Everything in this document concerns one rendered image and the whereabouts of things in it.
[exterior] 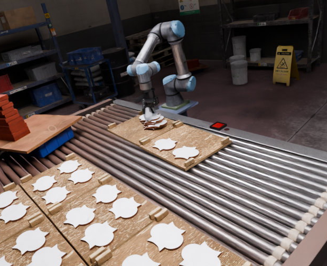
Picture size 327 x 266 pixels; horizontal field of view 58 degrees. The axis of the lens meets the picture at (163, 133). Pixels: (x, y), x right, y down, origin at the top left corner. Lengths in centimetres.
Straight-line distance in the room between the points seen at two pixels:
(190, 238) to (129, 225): 26
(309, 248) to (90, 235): 77
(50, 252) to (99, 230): 19
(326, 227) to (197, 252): 43
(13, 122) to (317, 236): 178
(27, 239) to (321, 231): 109
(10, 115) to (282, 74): 420
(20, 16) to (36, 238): 501
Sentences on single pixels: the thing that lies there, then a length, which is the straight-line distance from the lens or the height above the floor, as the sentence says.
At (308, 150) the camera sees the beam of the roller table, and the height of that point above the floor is 92.
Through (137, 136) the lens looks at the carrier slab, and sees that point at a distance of 191.
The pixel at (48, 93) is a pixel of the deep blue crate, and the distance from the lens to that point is 621.
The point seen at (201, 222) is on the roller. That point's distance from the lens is 121.
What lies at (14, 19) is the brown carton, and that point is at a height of 174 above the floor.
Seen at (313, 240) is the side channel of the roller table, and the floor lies 95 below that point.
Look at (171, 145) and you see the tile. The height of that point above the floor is 95.
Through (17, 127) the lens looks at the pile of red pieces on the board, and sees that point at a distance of 214.
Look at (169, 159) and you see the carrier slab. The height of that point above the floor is 94.
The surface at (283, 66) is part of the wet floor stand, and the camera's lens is 525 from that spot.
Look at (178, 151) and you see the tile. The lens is 161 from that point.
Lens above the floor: 174
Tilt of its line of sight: 25 degrees down
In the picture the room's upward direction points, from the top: 11 degrees counter-clockwise
